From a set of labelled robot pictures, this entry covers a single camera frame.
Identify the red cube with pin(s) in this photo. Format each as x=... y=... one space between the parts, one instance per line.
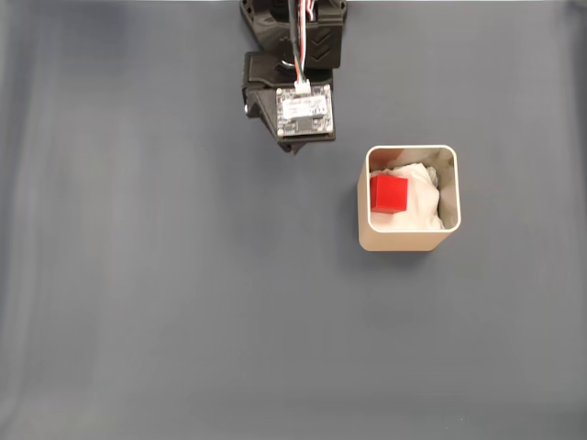
x=389 y=194

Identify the camera circuit board on mount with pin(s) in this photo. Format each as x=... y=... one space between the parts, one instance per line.
x=305 y=110

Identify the dark blue-grey mat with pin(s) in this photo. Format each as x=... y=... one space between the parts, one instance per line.
x=137 y=229

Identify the white crumpled cloth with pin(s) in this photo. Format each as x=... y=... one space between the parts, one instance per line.
x=422 y=201

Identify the beige metal box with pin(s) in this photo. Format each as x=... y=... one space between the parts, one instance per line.
x=399 y=240

